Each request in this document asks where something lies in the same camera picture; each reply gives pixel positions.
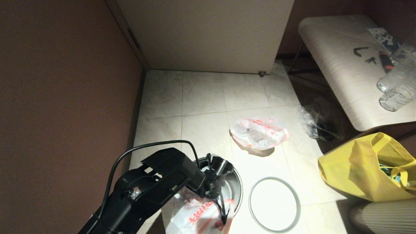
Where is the blue printed paper sheet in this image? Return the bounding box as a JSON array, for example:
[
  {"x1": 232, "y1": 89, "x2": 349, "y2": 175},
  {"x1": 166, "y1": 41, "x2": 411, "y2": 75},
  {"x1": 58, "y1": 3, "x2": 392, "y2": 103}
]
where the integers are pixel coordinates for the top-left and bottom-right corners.
[{"x1": 367, "y1": 27, "x2": 405, "y2": 54}]

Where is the white wood-grain table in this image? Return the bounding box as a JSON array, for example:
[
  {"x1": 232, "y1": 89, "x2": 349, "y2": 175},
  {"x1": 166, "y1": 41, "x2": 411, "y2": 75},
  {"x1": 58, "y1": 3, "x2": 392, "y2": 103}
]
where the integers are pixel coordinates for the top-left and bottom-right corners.
[{"x1": 288, "y1": 15, "x2": 416, "y2": 132}]

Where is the red-printed plastic bag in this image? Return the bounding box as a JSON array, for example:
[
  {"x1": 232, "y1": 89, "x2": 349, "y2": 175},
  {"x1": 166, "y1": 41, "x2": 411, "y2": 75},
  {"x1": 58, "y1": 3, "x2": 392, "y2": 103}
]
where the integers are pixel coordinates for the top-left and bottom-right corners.
[{"x1": 162, "y1": 186, "x2": 236, "y2": 234}]

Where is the beige ribbed cylinder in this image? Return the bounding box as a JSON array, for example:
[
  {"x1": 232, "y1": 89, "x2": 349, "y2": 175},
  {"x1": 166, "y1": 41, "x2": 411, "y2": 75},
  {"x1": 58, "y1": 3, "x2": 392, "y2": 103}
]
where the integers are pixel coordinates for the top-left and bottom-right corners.
[{"x1": 349, "y1": 199, "x2": 416, "y2": 234}]

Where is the clear crushed plastic bottle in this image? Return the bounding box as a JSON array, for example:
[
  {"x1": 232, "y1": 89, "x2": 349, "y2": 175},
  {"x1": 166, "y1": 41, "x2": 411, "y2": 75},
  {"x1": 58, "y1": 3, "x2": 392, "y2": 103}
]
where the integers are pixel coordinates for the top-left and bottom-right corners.
[{"x1": 235, "y1": 123, "x2": 252, "y2": 135}]

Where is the red-printed bag holding bottles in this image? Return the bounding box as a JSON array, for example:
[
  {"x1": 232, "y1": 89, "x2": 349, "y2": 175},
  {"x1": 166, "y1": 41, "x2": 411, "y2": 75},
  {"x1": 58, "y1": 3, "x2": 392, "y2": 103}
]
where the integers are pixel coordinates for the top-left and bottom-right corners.
[{"x1": 230, "y1": 116, "x2": 290, "y2": 150}]

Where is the crumpled clear plastic wrap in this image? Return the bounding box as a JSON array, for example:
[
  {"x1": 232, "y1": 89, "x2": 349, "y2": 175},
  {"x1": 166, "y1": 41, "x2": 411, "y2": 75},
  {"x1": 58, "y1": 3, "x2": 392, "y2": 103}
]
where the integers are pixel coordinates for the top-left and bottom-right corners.
[{"x1": 296, "y1": 105, "x2": 338, "y2": 141}]

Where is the teal printed packet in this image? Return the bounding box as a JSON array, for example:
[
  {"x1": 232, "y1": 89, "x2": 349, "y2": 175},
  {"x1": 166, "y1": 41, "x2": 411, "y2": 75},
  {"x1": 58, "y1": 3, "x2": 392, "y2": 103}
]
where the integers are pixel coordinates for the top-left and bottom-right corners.
[{"x1": 379, "y1": 162, "x2": 416, "y2": 191}]

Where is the red and black tool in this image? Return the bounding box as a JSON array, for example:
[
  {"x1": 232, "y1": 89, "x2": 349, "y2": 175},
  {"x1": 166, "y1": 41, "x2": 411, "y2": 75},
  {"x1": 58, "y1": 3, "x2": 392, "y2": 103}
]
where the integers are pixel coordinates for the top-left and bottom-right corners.
[{"x1": 379, "y1": 51, "x2": 396, "y2": 74}]

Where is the white cabinet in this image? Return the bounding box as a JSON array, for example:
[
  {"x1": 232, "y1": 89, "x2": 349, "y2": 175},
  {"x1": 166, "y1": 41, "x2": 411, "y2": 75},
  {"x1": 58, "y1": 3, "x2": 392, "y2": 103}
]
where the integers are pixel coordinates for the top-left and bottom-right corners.
[{"x1": 116, "y1": 0, "x2": 295, "y2": 77}]

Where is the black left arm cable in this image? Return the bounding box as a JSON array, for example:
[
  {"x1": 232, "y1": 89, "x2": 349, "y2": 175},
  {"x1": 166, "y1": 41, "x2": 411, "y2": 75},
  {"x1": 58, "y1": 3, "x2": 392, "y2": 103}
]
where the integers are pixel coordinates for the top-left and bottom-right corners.
[{"x1": 97, "y1": 140, "x2": 201, "y2": 222}]

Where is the grey bin rim ring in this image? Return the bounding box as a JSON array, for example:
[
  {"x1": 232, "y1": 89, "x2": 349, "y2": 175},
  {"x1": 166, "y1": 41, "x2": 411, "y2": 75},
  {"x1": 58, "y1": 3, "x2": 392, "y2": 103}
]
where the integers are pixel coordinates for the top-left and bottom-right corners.
[{"x1": 248, "y1": 176, "x2": 301, "y2": 233}]

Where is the clear plastic water bottle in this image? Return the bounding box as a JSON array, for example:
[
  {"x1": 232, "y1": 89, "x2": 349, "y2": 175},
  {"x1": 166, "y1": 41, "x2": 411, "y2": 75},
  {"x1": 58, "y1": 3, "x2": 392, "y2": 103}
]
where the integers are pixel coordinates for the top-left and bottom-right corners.
[
  {"x1": 377, "y1": 32, "x2": 416, "y2": 93},
  {"x1": 379, "y1": 83, "x2": 416, "y2": 112}
]

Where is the yellow fabric tote bag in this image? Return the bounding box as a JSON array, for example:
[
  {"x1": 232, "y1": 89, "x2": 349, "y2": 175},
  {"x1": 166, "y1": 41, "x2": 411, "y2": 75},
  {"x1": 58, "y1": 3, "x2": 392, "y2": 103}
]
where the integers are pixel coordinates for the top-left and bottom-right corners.
[{"x1": 318, "y1": 132, "x2": 416, "y2": 202}]

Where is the black trash bin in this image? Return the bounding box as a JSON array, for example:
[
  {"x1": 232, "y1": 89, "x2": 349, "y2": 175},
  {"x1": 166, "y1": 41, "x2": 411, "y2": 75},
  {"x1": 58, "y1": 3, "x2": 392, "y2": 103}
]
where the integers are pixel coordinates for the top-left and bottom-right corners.
[{"x1": 192, "y1": 157, "x2": 243, "y2": 217}]

